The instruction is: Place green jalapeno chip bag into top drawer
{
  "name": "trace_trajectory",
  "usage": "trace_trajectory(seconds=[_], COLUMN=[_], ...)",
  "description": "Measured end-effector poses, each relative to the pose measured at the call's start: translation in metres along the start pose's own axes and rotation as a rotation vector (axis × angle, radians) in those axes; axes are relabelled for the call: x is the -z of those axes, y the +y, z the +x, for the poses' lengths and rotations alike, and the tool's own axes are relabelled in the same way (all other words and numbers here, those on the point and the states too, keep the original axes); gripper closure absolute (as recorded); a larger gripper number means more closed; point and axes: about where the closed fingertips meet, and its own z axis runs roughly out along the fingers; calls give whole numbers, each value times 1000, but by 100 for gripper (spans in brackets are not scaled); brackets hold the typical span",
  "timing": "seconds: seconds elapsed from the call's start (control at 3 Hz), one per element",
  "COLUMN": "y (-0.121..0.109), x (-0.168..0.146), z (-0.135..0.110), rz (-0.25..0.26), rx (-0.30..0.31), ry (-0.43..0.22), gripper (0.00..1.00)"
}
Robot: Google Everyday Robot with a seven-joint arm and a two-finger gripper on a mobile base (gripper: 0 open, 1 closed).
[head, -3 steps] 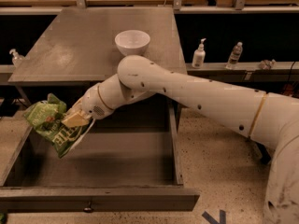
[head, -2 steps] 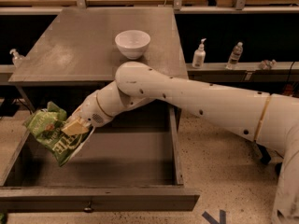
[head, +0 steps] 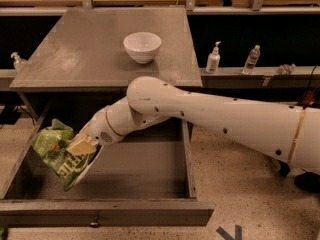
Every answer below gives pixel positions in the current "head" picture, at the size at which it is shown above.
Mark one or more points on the white pump lotion bottle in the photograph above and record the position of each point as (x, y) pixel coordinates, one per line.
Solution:
(213, 59)

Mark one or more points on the green Kettle chip bag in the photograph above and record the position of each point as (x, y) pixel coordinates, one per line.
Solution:
(50, 144)

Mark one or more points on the clear plastic water bottle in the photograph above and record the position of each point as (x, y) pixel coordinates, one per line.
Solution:
(251, 60)

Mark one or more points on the clear pump sanitizer bottle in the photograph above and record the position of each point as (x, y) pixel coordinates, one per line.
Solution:
(18, 62)

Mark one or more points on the white ceramic bowl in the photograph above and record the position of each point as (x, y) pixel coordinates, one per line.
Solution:
(142, 47)

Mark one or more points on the open grey top drawer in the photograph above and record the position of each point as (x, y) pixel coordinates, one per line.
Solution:
(145, 180)

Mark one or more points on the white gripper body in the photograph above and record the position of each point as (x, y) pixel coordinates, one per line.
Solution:
(98, 127)

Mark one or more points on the crumpled clear wrapper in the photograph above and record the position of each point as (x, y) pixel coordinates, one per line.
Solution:
(286, 69)

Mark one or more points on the grey metal cabinet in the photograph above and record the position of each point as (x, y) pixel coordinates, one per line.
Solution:
(82, 65)

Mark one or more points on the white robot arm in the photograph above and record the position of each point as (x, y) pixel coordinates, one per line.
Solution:
(287, 133)

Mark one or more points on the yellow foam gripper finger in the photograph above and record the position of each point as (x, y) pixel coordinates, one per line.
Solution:
(82, 144)

